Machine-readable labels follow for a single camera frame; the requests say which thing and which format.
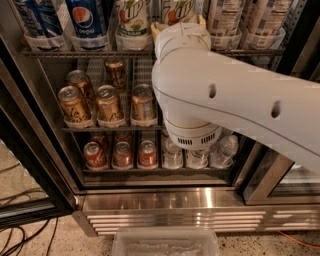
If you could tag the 7up can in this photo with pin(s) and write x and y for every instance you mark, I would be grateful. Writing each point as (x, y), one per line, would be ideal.
(174, 11)
(132, 16)

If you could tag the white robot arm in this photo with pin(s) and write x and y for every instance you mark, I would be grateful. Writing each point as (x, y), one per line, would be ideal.
(200, 92)

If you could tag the left white blue can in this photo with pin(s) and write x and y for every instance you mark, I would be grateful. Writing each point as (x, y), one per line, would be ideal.
(223, 16)

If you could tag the white blue can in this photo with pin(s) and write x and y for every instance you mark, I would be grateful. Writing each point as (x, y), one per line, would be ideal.
(268, 16)
(223, 16)

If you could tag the back middle gold can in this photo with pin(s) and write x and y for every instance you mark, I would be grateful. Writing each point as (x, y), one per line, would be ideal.
(116, 72)

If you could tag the gold can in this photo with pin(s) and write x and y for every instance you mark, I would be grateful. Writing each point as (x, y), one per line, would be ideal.
(73, 104)
(109, 105)
(116, 72)
(143, 103)
(81, 80)

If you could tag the right white blue can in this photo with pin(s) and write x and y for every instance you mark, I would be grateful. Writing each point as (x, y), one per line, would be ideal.
(268, 16)

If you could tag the right blue Pepsi can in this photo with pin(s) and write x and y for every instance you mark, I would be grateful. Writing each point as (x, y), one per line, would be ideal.
(87, 18)

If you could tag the blue pepsi can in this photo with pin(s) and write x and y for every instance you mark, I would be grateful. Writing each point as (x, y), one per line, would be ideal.
(39, 18)
(87, 18)

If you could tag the back left gold can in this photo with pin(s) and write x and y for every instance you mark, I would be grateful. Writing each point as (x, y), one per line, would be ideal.
(81, 80)

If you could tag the stainless steel display fridge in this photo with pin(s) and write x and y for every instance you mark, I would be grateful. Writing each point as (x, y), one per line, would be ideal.
(105, 201)

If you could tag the front left gold can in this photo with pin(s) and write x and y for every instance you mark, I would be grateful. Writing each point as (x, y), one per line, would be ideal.
(73, 104)

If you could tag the front right red can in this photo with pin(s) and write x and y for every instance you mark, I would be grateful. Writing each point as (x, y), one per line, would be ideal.
(147, 154)

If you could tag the red can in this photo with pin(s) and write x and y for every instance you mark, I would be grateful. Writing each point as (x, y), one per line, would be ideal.
(94, 155)
(122, 155)
(147, 154)

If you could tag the left blue Pepsi can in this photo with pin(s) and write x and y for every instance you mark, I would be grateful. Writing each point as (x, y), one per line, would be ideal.
(39, 18)

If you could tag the front middle red can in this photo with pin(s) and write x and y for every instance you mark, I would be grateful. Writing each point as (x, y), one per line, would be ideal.
(122, 155)

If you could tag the front left red can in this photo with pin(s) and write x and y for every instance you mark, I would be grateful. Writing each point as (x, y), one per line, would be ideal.
(94, 155)

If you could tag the glass fridge door right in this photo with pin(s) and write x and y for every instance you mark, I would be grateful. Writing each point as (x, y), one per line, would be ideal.
(279, 181)

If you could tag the open glass fridge door left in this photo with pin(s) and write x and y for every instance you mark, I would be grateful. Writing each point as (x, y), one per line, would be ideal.
(33, 204)

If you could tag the left clear water bottle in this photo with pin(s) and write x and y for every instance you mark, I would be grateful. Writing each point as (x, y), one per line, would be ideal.
(172, 157)

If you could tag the clear water bottle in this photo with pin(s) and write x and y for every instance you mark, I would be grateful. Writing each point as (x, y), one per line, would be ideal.
(197, 159)
(223, 151)
(172, 157)

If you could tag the middle clear water bottle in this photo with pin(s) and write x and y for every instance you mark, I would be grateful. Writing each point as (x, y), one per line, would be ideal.
(197, 159)

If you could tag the right clear water bottle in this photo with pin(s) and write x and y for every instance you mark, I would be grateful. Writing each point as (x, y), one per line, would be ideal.
(223, 151)

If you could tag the clear plastic bin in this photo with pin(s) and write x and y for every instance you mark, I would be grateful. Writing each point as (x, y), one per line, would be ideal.
(163, 241)

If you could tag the middle wire shelf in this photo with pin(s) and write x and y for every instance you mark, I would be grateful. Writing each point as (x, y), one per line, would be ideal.
(128, 128)

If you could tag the wire shelf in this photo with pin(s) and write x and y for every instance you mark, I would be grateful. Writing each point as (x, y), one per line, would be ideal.
(128, 128)
(142, 54)

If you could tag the top wire shelf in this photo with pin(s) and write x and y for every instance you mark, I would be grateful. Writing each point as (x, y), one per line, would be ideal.
(142, 54)

